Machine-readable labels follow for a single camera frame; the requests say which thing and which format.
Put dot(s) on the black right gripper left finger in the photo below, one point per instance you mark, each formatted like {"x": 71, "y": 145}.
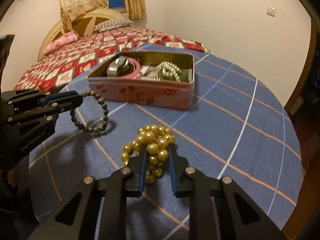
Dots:
{"x": 96, "y": 208}

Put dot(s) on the pink metal tin box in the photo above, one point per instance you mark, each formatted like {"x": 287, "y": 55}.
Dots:
{"x": 173, "y": 88}

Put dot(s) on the striped pillow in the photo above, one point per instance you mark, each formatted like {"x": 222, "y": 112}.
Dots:
{"x": 113, "y": 24}

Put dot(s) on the pink jade bangle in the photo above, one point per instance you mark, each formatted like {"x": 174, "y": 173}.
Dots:
{"x": 131, "y": 70}

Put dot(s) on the silver mesh band watch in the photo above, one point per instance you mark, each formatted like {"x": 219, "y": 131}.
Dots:
{"x": 115, "y": 67}

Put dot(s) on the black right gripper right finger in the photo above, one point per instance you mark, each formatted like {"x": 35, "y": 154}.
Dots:
{"x": 219, "y": 208}

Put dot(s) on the brown wooden door frame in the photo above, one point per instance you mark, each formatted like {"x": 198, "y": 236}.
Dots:
{"x": 312, "y": 8}

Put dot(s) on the pink floral pillow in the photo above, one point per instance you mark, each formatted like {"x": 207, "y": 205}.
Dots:
{"x": 67, "y": 38}

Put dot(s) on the blue plaid tablecloth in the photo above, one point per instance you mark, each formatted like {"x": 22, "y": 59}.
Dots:
{"x": 235, "y": 127}

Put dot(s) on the white wall switch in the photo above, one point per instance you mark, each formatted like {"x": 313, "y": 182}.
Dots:
{"x": 271, "y": 11}

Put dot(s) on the red patchwork bedspread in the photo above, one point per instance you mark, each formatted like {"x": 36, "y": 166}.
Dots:
{"x": 59, "y": 68}

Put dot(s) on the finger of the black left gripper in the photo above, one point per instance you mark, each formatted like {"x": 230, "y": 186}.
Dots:
{"x": 65, "y": 103}
{"x": 50, "y": 96}

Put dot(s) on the cream wooden headboard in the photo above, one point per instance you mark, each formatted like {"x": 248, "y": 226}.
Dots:
{"x": 83, "y": 25}

